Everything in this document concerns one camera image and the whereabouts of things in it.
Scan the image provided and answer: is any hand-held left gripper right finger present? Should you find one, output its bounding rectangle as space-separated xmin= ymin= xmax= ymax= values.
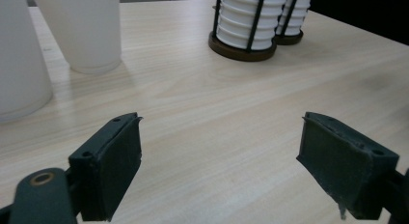
xmin=295 ymin=111 xmax=400 ymax=221

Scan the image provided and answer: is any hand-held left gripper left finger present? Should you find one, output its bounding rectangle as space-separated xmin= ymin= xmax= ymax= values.
xmin=68 ymin=112 xmax=144 ymax=222

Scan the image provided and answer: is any white paper cup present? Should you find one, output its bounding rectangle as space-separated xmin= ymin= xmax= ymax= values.
xmin=0 ymin=0 xmax=54 ymax=123
xmin=30 ymin=0 xmax=123 ymax=74

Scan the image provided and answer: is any white cup stack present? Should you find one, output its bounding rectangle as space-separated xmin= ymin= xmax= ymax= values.
xmin=207 ymin=0 xmax=278 ymax=63

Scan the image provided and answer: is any tall stack of white cups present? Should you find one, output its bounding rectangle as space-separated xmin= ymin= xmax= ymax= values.
xmin=275 ymin=0 xmax=316 ymax=37

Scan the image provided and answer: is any short stack of white cups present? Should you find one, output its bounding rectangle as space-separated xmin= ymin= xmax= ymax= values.
xmin=215 ymin=0 xmax=288 ymax=51

